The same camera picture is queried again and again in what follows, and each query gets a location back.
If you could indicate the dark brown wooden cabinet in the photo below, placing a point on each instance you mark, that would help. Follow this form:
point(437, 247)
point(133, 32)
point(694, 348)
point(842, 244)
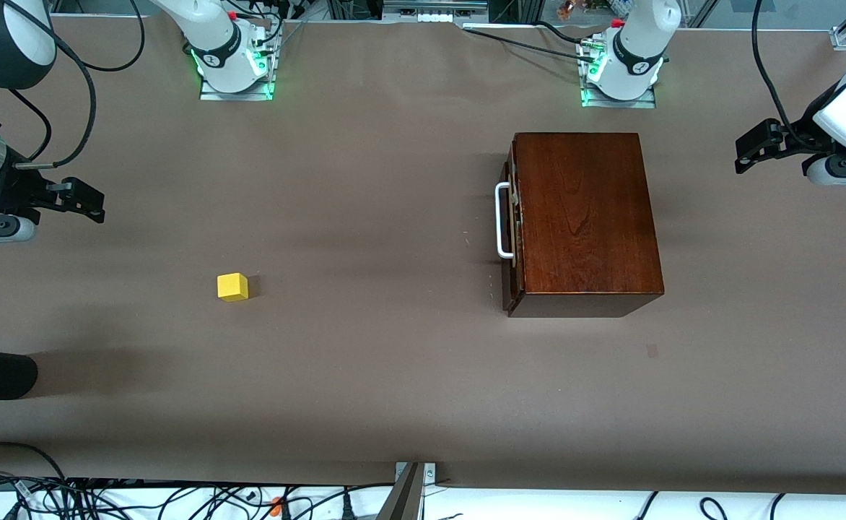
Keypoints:
point(582, 217)

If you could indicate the black power plug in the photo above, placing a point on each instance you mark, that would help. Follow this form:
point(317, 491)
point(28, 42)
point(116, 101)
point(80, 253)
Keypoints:
point(346, 507)

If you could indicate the silver metal rail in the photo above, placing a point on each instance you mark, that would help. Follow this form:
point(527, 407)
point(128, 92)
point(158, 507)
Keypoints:
point(437, 6)

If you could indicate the white power strip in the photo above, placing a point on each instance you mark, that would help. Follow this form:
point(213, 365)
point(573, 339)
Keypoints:
point(426, 17)

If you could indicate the small orange connector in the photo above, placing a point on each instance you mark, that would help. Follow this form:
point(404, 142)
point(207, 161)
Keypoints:
point(276, 504)

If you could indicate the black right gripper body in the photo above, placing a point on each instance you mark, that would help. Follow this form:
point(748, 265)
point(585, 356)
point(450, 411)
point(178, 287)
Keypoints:
point(6, 189)

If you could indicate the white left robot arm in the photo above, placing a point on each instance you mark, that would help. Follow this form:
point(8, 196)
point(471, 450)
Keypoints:
point(636, 50)

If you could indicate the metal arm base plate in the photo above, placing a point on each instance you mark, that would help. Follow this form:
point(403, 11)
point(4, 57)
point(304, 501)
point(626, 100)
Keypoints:
point(239, 96)
point(618, 103)

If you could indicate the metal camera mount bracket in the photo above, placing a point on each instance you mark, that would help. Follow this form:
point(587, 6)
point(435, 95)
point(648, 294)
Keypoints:
point(405, 498)

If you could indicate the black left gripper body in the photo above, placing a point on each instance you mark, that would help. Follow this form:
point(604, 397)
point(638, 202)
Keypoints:
point(798, 139)

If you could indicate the yellow cube block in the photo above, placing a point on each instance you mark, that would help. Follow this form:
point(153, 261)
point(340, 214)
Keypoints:
point(232, 287)

